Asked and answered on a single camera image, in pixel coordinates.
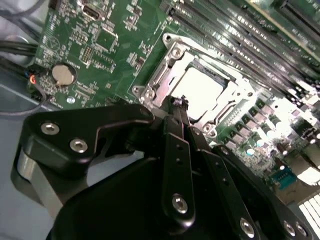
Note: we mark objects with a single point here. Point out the silver CPU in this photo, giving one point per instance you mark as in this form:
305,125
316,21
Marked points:
200,90

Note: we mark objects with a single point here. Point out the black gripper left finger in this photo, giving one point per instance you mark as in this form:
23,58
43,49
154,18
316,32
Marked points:
62,130

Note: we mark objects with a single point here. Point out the metal socket cover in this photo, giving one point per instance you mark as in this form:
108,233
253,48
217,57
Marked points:
161,87

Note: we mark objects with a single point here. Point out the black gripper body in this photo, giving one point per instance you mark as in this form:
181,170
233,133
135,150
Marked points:
120,205

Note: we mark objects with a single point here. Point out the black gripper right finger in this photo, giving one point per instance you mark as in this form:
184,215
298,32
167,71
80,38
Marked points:
220,172

